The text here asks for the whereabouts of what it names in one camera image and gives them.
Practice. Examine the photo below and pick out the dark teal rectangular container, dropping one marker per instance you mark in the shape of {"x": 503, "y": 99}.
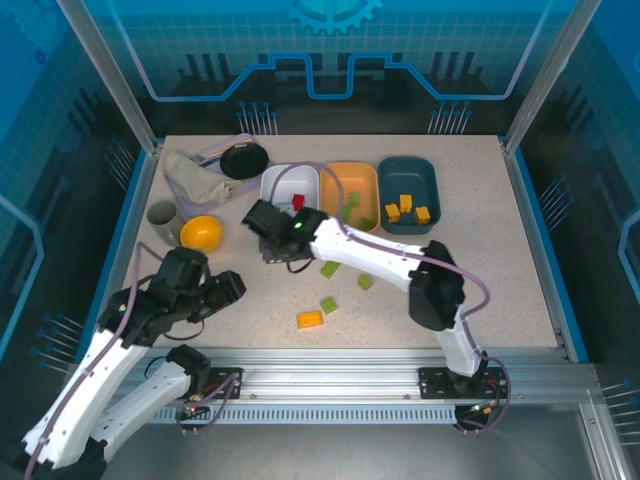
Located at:
{"x": 407, "y": 172}

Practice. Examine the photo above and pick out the yellow bowl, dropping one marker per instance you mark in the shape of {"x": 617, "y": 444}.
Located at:
{"x": 200, "y": 234}

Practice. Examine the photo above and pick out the beige cloth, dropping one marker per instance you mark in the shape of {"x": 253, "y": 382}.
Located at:
{"x": 192, "y": 177}

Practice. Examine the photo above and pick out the grey metal utensil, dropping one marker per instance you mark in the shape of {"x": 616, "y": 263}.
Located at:
{"x": 202, "y": 159}

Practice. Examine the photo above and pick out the orange rectangular container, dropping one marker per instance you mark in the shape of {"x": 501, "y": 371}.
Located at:
{"x": 357, "y": 175}

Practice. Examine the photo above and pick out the black round pan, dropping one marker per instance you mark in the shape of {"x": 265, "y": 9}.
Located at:
{"x": 244, "y": 161}

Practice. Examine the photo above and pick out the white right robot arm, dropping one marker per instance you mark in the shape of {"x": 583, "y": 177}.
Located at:
{"x": 360, "y": 247}

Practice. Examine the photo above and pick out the aluminium frame post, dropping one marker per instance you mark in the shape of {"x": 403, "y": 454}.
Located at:
{"x": 550, "y": 75}
{"x": 107, "y": 75}

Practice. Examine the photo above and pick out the small green lego brick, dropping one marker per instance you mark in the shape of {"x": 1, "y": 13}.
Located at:
{"x": 328, "y": 304}
{"x": 355, "y": 199}
{"x": 369, "y": 224}
{"x": 365, "y": 282}

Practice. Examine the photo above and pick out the white rectangular container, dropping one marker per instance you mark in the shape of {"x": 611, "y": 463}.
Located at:
{"x": 305, "y": 182}

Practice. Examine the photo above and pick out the grey cup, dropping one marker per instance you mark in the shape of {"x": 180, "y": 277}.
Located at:
{"x": 162, "y": 225}

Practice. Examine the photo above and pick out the lavender tray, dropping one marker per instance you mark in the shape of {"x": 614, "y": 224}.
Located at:
{"x": 227, "y": 145}

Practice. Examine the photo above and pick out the aluminium mounting rail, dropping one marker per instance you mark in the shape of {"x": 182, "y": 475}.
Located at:
{"x": 325, "y": 372}

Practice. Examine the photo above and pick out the long yellow lego brick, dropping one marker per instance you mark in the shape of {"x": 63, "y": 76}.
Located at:
{"x": 310, "y": 320}

